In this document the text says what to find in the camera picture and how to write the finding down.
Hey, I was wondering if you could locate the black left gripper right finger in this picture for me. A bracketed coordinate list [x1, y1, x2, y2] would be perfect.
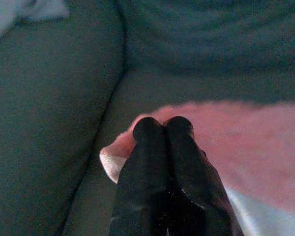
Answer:
[163, 116, 245, 236]

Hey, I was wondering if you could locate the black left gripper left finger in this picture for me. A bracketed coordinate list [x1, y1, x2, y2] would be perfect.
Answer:
[109, 117, 167, 236]

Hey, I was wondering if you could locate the pink textured pillow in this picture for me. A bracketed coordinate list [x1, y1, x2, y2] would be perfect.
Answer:
[99, 102, 295, 236]

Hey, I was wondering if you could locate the dark green sofa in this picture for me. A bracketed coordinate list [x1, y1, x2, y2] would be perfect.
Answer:
[0, 0, 295, 236]

